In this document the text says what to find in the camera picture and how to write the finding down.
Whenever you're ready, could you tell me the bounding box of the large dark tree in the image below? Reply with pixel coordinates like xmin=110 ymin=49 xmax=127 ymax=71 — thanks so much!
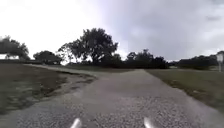
xmin=68 ymin=27 xmax=123 ymax=66

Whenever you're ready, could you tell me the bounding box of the row of dark bushes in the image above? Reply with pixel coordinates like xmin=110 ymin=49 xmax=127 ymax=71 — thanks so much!
xmin=121 ymin=49 xmax=219 ymax=70

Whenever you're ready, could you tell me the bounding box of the grey gravel road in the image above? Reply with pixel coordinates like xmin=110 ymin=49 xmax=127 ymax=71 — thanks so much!
xmin=0 ymin=63 xmax=224 ymax=128

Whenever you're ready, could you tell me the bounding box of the thin sparse tree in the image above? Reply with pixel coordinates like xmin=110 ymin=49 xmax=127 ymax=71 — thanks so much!
xmin=57 ymin=42 xmax=76 ymax=64

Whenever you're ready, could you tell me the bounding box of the low dome-shaped tree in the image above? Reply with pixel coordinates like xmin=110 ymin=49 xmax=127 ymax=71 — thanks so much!
xmin=32 ymin=50 xmax=63 ymax=65

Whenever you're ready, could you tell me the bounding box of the robot's own part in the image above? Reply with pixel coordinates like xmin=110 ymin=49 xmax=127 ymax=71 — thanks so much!
xmin=69 ymin=117 xmax=83 ymax=128
xmin=143 ymin=117 xmax=155 ymax=128

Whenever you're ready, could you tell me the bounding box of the grass verge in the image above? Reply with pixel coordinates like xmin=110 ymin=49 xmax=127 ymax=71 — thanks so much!
xmin=145 ymin=68 xmax=224 ymax=113

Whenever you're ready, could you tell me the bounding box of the grass field with dirt edge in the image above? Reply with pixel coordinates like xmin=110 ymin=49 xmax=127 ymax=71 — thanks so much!
xmin=0 ymin=63 xmax=98 ymax=116

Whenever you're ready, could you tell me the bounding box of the wide-crowned tree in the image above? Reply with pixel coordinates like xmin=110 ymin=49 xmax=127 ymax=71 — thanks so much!
xmin=0 ymin=35 xmax=31 ymax=61

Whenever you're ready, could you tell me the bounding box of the sign on post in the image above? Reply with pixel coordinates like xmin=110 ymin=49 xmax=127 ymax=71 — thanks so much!
xmin=215 ymin=50 xmax=224 ymax=73

